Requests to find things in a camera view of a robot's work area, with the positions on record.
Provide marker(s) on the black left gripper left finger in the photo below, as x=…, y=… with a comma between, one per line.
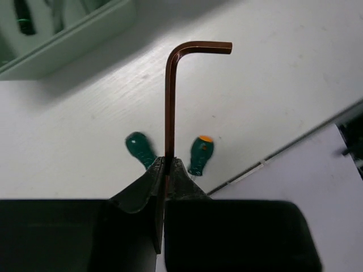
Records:
x=122, y=233

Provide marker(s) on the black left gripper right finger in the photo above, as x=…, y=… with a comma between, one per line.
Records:
x=204, y=234

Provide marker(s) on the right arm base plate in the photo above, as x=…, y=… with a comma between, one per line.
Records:
x=352, y=135

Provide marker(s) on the large brown hex key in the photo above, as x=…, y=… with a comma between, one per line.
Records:
x=213, y=47

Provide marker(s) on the green orange stubby screwdriver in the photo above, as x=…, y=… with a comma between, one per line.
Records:
x=201, y=152

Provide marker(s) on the green plastic toolbox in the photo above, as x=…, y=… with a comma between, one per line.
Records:
x=65, y=30

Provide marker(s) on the black green precision screwdriver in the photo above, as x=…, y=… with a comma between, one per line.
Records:
x=24, y=18

